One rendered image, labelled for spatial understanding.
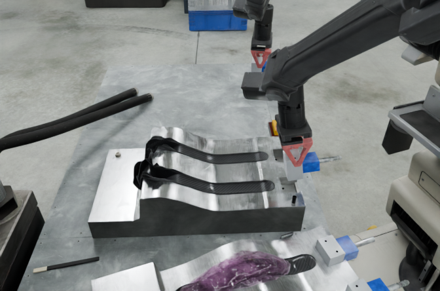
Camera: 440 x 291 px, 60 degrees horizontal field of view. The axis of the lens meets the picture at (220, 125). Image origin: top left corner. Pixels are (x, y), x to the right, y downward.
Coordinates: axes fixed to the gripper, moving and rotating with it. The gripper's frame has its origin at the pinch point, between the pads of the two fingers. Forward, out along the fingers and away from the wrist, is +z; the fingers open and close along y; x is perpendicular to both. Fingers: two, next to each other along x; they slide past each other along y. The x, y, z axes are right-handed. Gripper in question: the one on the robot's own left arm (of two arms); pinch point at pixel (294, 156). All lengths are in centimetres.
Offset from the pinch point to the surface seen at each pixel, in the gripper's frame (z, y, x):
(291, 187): 10.6, -2.4, -1.1
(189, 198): 3.2, 5.8, -25.3
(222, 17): 36, -317, -14
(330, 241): 12.0, 15.3, 3.8
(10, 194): 2, -5, -73
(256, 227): 14.4, 5.6, -11.1
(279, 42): 63, -289, 37
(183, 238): 14.0, 6.5, -28.8
